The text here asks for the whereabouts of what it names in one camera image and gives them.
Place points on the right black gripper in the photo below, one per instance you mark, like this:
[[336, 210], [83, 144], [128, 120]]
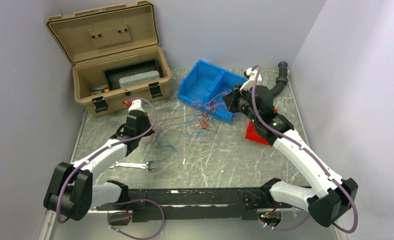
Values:
[[231, 99]]

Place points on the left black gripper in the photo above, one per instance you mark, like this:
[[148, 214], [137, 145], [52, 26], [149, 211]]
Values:
[[146, 121]]

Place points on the red plastic bin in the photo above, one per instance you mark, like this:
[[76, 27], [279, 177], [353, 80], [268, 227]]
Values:
[[256, 134]]

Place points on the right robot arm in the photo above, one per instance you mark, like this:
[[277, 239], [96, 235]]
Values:
[[330, 199]]

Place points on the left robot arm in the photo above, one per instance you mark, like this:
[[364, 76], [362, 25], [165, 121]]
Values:
[[71, 192]]

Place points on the blue double plastic bin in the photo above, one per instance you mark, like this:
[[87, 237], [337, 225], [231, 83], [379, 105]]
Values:
[[205, 85]]

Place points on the grey case in toolbox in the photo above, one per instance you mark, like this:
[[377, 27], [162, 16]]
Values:
[[139, 78]]

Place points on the silver open-end wrench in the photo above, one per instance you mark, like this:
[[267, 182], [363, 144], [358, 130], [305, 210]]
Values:
[[145, 166]]

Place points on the yellow black tool in toolbox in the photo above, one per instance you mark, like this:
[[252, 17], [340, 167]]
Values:
[[99, 89]]

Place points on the black tray in toolbox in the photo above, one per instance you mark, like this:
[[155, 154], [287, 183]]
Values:
[[113, 75]]

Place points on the tan plastic toolbox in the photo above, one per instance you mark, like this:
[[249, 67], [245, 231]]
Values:
[[104, 38]]

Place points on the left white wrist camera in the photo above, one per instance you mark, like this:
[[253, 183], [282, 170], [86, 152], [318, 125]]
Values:
[[135, 105]]

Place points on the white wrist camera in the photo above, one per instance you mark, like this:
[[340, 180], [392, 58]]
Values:
[[135, 105], [250, 75]]

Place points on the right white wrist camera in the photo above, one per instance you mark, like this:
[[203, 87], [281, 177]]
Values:
[[250, 75]]

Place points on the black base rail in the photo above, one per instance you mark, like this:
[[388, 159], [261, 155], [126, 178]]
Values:
[[198, 203]]

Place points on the aluminium frame rail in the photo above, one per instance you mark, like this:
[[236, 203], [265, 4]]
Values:
[[94, 227]]

